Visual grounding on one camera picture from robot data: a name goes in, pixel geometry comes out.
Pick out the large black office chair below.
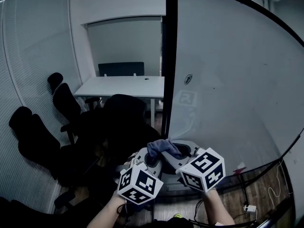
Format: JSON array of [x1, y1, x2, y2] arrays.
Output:
[[80, 93, 164, 199]]

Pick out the thick black cable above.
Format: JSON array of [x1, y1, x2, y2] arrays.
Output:
[[190, 218, 258, 227]]

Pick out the white whiteboard surface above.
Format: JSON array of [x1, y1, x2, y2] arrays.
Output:
[[170, 0, 304, 175]]

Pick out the grey-blue wiping cloth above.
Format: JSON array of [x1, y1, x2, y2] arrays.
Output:
[[146, 138, 183, 158]]

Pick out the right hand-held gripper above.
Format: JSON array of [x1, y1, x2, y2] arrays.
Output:
[[161, 139, 226, 193]]

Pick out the white office desk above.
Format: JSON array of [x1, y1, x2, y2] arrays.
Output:
[[73, 76, 165, 125]]

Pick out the black panel with light edge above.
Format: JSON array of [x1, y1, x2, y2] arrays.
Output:
[[257, 197, 297, 228]]

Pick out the black desk divider panel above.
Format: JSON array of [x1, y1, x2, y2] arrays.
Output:
[[98, 61, 145, 77]]

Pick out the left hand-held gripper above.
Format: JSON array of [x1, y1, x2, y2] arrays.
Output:
[[116, 147, 165, 206]]

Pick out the thin white cable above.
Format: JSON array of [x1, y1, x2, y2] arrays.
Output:
[[255, 159, 294, 223]]

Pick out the black cable to adapter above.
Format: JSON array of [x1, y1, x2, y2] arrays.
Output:
[[238, 173, 250, 206]]

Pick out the black office chair with headrest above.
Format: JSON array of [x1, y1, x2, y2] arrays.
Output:
[[47, 72, 102, 147], [9, 105, 65, 182]]

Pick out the person's left forearm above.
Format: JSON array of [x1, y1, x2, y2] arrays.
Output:
[[86, 190, 128, 228]]

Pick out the person's right forearm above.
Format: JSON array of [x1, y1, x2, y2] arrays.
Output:
[[201, 189, 236, 228]]

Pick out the white window blinds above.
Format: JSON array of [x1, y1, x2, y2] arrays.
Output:
[[0, 0, 83, 215]]

